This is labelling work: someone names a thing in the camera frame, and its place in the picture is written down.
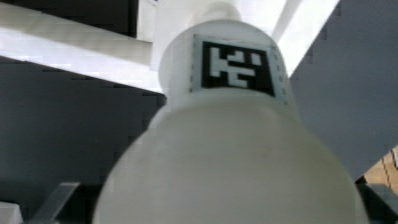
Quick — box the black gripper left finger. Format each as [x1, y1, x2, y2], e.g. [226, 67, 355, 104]
[25, 182, 80, 224]

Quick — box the white block at left edge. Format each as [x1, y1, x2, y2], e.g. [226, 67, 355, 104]
[0, 202, 23, 224]

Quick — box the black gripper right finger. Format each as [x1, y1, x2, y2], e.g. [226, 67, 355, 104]
[355, 177, 398, 224]

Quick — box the white table edge rail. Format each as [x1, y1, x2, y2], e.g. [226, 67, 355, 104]
[0, 2, 162, 93]

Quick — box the white lamp bulb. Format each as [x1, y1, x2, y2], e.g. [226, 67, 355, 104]
[92, 0, 369, 224]

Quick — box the white side rail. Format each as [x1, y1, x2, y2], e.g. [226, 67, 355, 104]
[236, 0, 343, 76]

